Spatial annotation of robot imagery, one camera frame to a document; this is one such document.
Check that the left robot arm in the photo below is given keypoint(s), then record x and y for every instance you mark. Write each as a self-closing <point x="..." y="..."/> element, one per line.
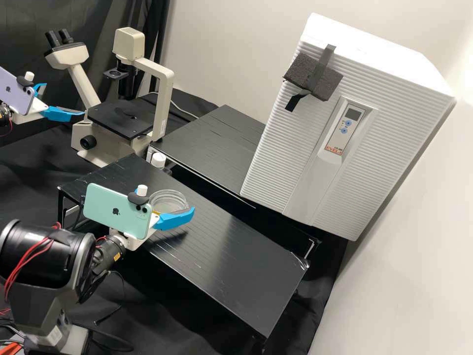
<point x="5" y="120"/>

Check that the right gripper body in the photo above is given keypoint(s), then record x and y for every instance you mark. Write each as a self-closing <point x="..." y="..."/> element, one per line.
<point x="129" y="241"/>

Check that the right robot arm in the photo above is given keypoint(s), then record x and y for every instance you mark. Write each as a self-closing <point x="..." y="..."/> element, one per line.
<point x="44" y="247"/>

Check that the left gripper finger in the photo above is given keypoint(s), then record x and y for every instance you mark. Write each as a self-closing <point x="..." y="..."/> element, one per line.
<point x="61" y="114"/>
<point x="40" y="87"/>

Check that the white-capped bottle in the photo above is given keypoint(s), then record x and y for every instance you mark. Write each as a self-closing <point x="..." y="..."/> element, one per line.
<point x="159" y="159"/>

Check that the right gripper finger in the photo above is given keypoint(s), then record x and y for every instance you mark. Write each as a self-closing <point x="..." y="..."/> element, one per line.
<point x="173" y="221"/>

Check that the petri dish lid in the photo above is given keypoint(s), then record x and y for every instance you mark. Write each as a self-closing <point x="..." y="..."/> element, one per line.
<point x="170" y="198"/>

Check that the cream microscope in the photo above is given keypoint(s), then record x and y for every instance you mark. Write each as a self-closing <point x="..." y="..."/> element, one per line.
<point x="111" y="118"/>

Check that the petri dish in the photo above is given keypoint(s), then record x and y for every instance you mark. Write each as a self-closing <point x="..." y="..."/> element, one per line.
<point x="168" y="212"/>

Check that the incubator door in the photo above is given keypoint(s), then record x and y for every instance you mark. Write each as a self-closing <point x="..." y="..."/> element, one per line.
<point x="295" y="155"/>

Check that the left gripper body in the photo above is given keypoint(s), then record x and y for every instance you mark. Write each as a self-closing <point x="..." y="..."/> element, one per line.
<point x="27" y="116"/>

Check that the left wrist camera phone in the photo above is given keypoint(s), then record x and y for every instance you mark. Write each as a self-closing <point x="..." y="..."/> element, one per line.
<point x="14" y="92"/>

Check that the white incubator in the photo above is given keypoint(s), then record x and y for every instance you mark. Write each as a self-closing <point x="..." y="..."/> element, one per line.
<point x="369" y="48"/>

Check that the wrist camera phone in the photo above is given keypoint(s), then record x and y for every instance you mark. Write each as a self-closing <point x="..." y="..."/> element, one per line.
<point x="114" y="207"/>
<point x="14" y="92"/>

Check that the right wrist camera phone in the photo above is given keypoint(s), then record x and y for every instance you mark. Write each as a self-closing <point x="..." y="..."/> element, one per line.
<point x="114" y="207"/>

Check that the black platform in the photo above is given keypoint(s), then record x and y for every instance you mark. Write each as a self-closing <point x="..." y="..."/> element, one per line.
<point x="221" y="251"/>
<point x="207" y="148"/>

